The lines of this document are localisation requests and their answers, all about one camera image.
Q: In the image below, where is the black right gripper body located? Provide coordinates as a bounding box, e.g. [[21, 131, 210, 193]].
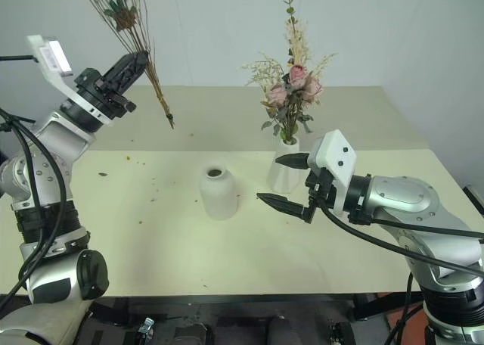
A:
[[304, 166, 338, 210]]

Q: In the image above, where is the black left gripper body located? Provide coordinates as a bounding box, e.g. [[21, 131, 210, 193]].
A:
[[74, 67, 138, 121]]

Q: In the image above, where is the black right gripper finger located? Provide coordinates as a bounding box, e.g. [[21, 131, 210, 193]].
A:
[[275, 152, 312, 169], [256, 192, 317, 224]]

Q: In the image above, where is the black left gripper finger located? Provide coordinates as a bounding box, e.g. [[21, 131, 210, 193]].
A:
[[104, 51, 149, 85], [98, 71, 143, 95]]

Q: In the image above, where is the dried brown flower bouquet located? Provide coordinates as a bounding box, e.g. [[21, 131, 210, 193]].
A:
[[71, 0, 176, 130]]

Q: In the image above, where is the pink rose flower bouquet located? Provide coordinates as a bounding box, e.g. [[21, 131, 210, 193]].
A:
[[237, 0, 340, 145]]

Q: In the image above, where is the faceted white vase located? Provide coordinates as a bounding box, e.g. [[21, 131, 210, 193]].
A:
[[265, 135, 302, 194]]

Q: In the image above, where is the round white ceramic vase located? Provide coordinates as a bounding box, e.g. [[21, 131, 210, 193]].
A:
[[198, 163, 239, 222]]

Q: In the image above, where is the dark rounded shape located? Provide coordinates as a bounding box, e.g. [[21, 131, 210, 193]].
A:
[[172, 322, 209, 345]]

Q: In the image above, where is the small metal clamp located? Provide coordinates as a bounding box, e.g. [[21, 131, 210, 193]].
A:
[[137, 315, 157, 343]]

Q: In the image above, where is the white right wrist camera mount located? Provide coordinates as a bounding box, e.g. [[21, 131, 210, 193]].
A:
[[308, 129, 358, 214]]

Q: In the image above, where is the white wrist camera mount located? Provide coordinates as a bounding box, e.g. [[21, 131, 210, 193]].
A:
[[308, 129, 358, 214], [25, 34, 113, 126]]

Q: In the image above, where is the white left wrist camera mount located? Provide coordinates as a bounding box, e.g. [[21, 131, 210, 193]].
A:
[[25, 34, 113, 126]]

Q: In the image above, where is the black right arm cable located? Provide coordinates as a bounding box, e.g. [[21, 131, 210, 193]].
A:
[[385, 272, 416, 345], [319, 193, 484, 280]]

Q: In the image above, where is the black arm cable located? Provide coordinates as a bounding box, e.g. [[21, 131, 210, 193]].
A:
[[319, 193, 484, 280], [385, 272, 416, 345], [0, 108, 76, 297]]

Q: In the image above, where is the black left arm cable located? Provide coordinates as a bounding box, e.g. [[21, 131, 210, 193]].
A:
[[0, 108, 76, 297]]

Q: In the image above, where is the black table frame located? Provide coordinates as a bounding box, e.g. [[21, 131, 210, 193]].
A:
[[352, 291, 425, 322]]

